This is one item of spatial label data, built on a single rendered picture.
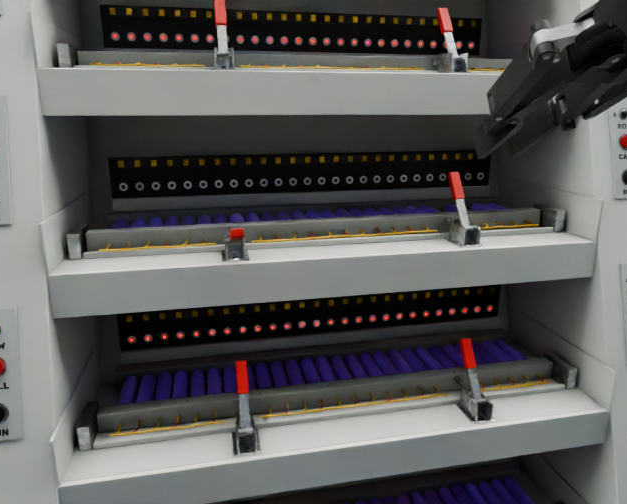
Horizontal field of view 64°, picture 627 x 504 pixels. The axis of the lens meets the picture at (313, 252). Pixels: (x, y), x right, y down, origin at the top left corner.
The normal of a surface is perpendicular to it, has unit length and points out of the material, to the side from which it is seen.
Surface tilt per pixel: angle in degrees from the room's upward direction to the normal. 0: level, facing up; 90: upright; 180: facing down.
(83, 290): 107
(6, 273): 90
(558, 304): 90
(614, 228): 90
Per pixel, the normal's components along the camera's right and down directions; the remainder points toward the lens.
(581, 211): -0.98, 0.06
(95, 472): 0.00, -0.96
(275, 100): 0.20, 0.26
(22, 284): 0.19, -0.04
